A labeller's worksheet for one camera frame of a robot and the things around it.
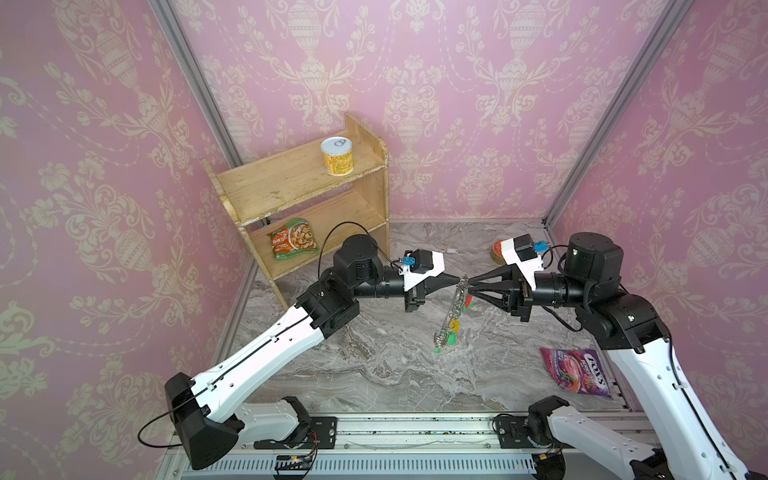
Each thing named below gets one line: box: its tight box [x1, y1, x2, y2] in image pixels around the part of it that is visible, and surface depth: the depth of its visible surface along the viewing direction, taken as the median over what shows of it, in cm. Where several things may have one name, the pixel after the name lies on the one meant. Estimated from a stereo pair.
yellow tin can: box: [320, 136, 354, 176], surface depth 72 cm
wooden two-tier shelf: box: [202, 114, 391, 309], surface depth 76 cm
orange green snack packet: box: [267, 218, 320, 261], surface depth 87 cm
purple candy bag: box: [540, 347, 613, 399], surface depth 83 cm
